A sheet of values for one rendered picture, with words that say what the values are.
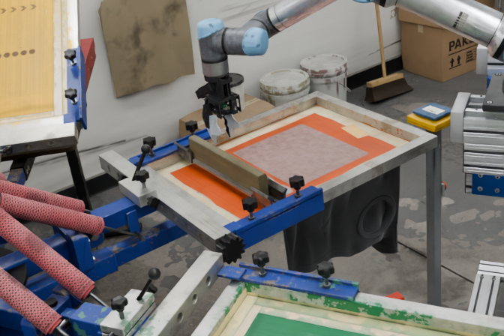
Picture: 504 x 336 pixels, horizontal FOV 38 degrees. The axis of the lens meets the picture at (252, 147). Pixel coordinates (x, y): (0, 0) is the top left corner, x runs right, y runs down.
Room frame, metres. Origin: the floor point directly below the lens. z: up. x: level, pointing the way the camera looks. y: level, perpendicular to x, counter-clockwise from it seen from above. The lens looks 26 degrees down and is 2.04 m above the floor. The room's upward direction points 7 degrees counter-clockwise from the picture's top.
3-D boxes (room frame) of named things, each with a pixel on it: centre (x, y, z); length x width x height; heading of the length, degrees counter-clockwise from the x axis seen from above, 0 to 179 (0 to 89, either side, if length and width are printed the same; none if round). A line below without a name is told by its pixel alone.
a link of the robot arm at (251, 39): (1.93, -0.03, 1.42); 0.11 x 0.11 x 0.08; 65
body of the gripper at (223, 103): (1.95, 0.07, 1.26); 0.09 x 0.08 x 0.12; 33
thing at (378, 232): (1.97, -0.24, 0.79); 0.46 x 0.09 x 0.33; 123
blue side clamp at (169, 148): (2.20, 0.26, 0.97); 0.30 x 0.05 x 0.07; 123
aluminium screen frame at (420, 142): (2.09, -0.09, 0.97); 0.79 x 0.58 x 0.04; 123
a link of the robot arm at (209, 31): (1.96, 0.07, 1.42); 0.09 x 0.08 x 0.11; 65
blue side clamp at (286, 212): (1.73, -0.04, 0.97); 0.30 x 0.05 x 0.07; 123
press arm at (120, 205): (1.79, 0.38, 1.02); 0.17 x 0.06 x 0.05; 123
